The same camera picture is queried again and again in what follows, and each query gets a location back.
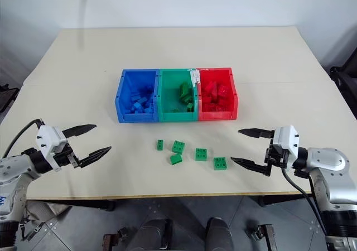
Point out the green four-stud brick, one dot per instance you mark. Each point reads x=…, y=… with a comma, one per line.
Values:
x=178, y=147
x=201, y=154
x=220, y=163

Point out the red large studded brick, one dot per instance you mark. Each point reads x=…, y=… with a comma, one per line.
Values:
x=225, y=104

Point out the white torn bin label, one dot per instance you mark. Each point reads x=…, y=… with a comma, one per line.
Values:
x=194, y=76

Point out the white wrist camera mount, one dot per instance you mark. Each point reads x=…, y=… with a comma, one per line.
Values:
x=48, y=140
x=288, y=140

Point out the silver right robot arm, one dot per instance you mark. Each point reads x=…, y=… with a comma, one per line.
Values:
x=329, y=164

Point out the small narrow green brick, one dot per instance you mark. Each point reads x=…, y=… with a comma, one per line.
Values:
x=159, y=145

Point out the dark rounded shape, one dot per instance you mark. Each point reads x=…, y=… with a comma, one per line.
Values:
x=154, y=234
x=219, y=234

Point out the green plastic storage bin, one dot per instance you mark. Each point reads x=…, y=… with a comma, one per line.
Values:
x=167, y=94

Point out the black metal foot bracket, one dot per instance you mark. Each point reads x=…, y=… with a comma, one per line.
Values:
x=113, y=240
x=263, y=235

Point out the light blue long brick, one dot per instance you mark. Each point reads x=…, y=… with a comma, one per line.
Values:
x=135, y=98

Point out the black table frame bar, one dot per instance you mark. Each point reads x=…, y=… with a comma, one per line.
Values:
x=287, y=199
x=83, y=203

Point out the dark equipment case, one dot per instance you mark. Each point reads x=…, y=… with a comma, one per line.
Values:
x=7, y=97

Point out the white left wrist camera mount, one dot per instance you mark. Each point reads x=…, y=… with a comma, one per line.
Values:
x=48, y=140

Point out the tall dark green brick stack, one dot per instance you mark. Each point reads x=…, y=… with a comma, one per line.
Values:
x=185, y=93

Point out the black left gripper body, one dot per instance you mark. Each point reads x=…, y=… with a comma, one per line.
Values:
x=68, y=157

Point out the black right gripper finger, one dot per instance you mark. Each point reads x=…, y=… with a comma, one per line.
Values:
x=256, y=133
x=251, y=166

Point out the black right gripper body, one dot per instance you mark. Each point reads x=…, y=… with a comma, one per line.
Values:
x=276, y=157

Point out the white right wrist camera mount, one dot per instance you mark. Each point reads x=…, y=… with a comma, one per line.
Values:
x=288, y=140

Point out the red plastic storage bin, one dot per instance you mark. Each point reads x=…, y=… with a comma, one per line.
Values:
x=232, y=100

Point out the blue plastic storage bin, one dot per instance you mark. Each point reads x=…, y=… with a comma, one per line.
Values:
x=124, y=106

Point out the light blue square brick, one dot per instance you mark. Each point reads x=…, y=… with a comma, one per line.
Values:
x=138, y=106

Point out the dark blue stacked bricks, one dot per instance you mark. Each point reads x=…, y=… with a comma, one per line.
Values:
x=146, y=90

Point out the light blue small brick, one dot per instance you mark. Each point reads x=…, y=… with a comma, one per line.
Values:
x=149, y=109

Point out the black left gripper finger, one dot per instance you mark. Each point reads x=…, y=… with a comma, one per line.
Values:
x=94, y=156
x=79, y=130

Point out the beige cloth bag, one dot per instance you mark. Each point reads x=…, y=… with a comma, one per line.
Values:
x=42, y=210

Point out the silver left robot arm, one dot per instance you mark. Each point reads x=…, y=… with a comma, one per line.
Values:
x=16, y=168

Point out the green sloped brick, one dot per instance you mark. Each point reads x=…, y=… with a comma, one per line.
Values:
x=175, y=159

